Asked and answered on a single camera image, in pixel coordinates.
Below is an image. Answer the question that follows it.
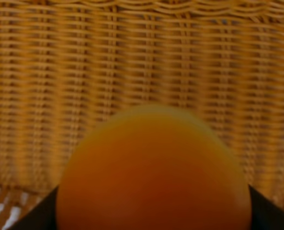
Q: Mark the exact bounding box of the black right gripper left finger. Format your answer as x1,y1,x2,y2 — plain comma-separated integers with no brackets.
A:
9,187,58,230

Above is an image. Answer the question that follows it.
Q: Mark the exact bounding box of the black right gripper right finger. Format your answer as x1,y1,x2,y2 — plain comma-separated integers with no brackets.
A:
249,185,284,230

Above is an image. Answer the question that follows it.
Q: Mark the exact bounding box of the red yellow peach toy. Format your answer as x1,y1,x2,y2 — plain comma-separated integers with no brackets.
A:
56,105,252,230

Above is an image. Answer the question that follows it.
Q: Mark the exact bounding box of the light brown wicker basket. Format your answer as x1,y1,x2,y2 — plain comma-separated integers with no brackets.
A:
0,0,284,230

